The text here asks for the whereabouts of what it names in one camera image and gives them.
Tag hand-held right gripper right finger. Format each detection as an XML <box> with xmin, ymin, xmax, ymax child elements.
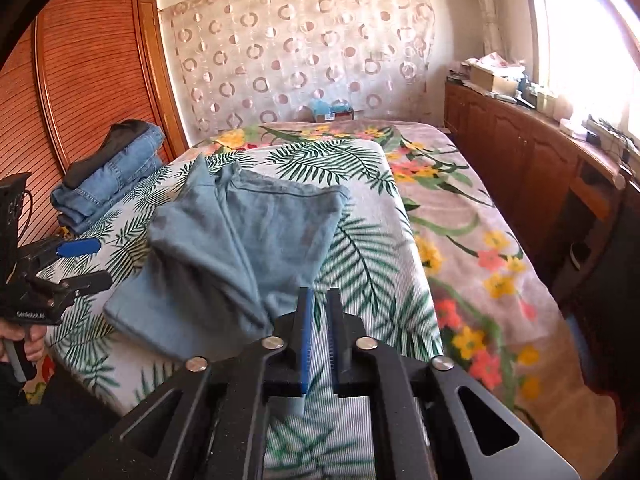
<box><xmin>325</xmin><ymin>287</ymin><xmax>581</xmax><ymax>480</ymax></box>

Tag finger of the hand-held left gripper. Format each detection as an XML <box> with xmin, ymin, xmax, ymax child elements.
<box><xmin>29</xmin><ymin>270</ymin><xmax>113</xmax><ymax>311</ymax></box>
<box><xmin>19</xmin><ymin>238</ymin><xmax>102</xmax><ymax>274</ymax></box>

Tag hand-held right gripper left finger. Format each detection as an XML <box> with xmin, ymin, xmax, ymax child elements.
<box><xmin>60</xmin><ymin>286</ymin><xmax>321</xmax><ymax>480</ymax></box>

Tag light blue pants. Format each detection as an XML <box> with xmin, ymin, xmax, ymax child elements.
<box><xmin>102</xmin><ymin>155</ymin><xmax>351</xmax><ymax>361</ymax></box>

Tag person's left hand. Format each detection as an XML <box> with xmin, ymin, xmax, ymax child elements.
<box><xmin>0</xmin><ymin>319</ymin><xmax>47</xmax><ymax>363</ymax></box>

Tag bed with palm-leaf sheet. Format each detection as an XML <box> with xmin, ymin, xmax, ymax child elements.
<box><xmin>42</xmin><ymin>140</ymin><xmax>446</xmax><ymax>480</ymax></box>

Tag folded blue denim jeans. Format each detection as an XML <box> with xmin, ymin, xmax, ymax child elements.
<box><xmin>50</xmin><ymin>125</ymin><xmax>168</xmax><ymax>236</ymax></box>

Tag folded black garment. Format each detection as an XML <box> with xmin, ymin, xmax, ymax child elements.
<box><xmin>65</xmin><ymin>119</ymin><xmax>151</xmax><ymax>188</ymax></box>

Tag person's dark clothing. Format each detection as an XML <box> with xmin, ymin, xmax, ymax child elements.
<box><xmin>0</xmin><ymin>360</ymin><xmax>123</xmax><ymax>480</ymax></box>

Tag floral blanket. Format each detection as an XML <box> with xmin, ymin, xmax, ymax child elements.
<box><xmin>20</xmin><ymin>120</ymin><xmax>621</xmax><ymax>461</ymax></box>

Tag wooden louvered wardrobe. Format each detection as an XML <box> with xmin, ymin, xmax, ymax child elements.
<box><xmin>0</xmin><ymin>0</ymin><xmax>188</xmax><ymax>243</ymax></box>

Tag blue plastic packet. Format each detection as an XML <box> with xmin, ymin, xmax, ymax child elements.
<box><xmin>309</xmin><ymin>99</ymin><xmax>351</xmax><ymax>117</ymax></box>

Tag long wooden cabinet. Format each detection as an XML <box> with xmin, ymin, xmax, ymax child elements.
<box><xmin>444</xmin><ymin>80</ymin><xmax>640</xmax><ymax>311</ymax></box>

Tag dark rounded furniture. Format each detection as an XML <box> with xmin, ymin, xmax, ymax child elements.
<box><xmin>565</xmin><ymin>175</ymin><xmax>640</xmax><ymax>480</ymax></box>

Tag stack of dark books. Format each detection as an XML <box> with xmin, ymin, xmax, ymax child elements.
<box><xmin>446</xmin><ymin>61</ymin><xmax>473</xmax><ymax>87</ymax></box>

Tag circle patterned curtain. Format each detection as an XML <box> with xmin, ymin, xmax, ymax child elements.
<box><xmin>160</xmin><ymin>0</ymin><xmax>436</xmax><ymax>133</ymax></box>

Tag open cardboard box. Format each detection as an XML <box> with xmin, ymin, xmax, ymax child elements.
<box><xmin>470</xmin><ymin>62</ymin><xmax>521</xmax><ymax>97</ymax></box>

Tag small white box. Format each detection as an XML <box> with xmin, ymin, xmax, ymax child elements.
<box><xmin>560</xmin><ymin>117</ymin><xmax>588</xmax><ymax>139</ymax></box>

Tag white plastic containers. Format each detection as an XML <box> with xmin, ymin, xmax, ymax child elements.
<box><xmin>535</xmin><ymin>87</ymin><xmax>576</xmax><ymax>121</ymax></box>

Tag pink and white cloth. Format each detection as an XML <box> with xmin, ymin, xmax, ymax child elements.
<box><xmin>465</xmin><ymin>51</ymin><xmax>527</xmax><ymax>69</ymax></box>

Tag white lace curtain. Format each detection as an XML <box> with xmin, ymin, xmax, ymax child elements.
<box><xmin>460</xmin><ymin>0</ymin><xmax>532</xmax><ymax>63</ymax></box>

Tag bright window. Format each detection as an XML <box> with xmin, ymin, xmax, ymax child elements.
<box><xmin>520</xmin><ymin>0</ymin><xmax>640</xmax><ymax>136</ymax></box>

